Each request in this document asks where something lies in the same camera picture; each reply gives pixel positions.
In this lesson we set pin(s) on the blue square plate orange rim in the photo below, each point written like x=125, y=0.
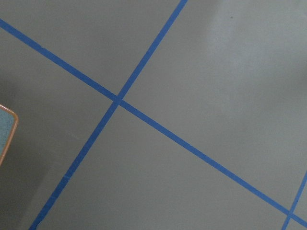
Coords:
x=8, y=124

